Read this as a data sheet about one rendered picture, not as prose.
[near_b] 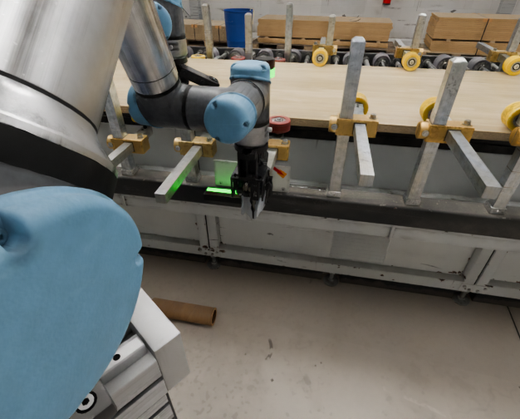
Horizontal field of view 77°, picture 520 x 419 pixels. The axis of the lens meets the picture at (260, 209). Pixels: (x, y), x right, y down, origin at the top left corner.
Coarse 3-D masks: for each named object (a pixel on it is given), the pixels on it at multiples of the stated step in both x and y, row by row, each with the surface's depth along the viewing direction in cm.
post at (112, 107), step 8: (112, 80) 103; (112, 88) 103; (112, 96) 104; (112, 104) 105; (112, 112) 106; (120, 112) 109; (112, 120) 108; (120, 120) 110; (112, 128) 110; (120, 128) 110; (120, 136) 111; (128, 160) 117; (128, 168) 119
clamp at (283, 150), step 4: (268, 140) 104; (272, 140) 104; (276, 140) 104; (280, 140) 104; (288, 140) 104; (268, 144) 102; (272, 144) 102; (276, 144) 102; (280, 144) 102; (288, 144) 102; (272, 148) 102; (276, 148) 102; (280, 148) 102; (284, 148) 101; (288, 148) 102; (280, 152) 103; (284, 152) 102; (288, 152) 104; (280, 156) 103; (284, 156) 103; (288, 156) 105
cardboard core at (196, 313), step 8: (160, 304) 149; (168, 304) 149; (176, 304) 149; (184, 304) 149; (192, 304) 149; (168, 312) 147; (176, 312) 147; (184, 312) 146; (192, 312) 146; (200, 312) 146; (208, 312) 146; (216, 312) 152; (184, 320) 148; (192, 320) 146; (200, 320) 145; (208, 320) 145
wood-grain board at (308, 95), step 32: (192, 64) 174; (224, 64) 174; (288, 64) 174; (288, 96) 130; (320, 96) 130; (384, 96) 130; (416, 96) 130; (480, 96) 130; (512, 96) 130; (384, 128) 109; (480, 128) 105
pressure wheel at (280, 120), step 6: (270, 120) 109; (276, 120) 109; (282, 120) 110; (288, 120) 109; (270, 126) 108; (276, 126) 107; (282, 126) 107; (288, 126) 109; (276, 132) 108; (282, 132) 108
